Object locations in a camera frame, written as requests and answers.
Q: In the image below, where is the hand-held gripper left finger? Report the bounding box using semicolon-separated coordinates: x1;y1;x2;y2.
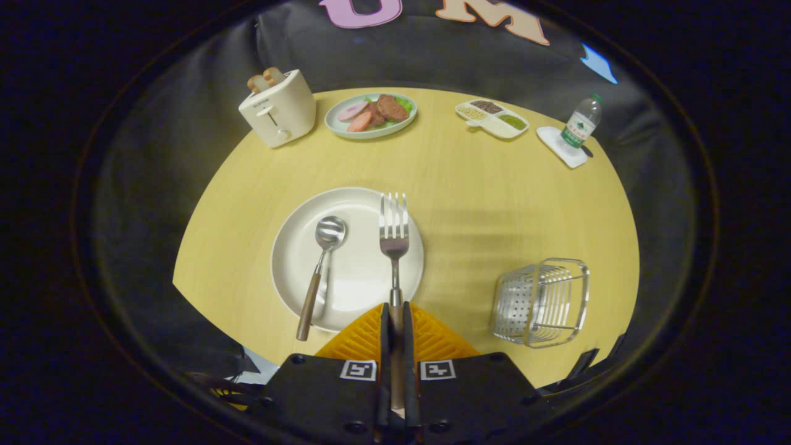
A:
256;302;391;445

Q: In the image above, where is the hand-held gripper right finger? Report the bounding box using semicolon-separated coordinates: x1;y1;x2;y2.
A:
402;301;548;445

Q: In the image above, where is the metal fork with wooden handle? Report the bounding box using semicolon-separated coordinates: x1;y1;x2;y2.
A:
379;192;410;416

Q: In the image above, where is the large white round plate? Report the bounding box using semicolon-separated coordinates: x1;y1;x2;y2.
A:
271;187;426;333

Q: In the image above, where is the pale green food plate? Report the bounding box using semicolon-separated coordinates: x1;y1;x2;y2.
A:
324;93;418;140

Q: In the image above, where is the white divided dish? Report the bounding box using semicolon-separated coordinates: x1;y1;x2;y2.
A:
455;99;530;140

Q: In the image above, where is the brown meat slice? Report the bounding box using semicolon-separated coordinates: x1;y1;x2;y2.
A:
376;94;410;122

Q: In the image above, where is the green lettuce leaf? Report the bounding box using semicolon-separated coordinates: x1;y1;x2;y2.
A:
363;95;414;128

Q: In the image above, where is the white square coaster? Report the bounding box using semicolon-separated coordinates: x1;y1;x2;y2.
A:
536;125;589;169

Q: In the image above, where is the cream white toaster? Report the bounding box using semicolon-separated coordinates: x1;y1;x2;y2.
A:
239;69;317;148

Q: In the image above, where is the clear water bottle green label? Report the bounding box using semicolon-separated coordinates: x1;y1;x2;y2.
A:
560;93;603;149

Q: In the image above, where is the metal spoon with wooden handle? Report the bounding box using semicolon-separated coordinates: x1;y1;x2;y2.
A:
295;216;347;342

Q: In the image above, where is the metal wire basket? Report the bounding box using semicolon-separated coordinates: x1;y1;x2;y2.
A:
491;258;590;349

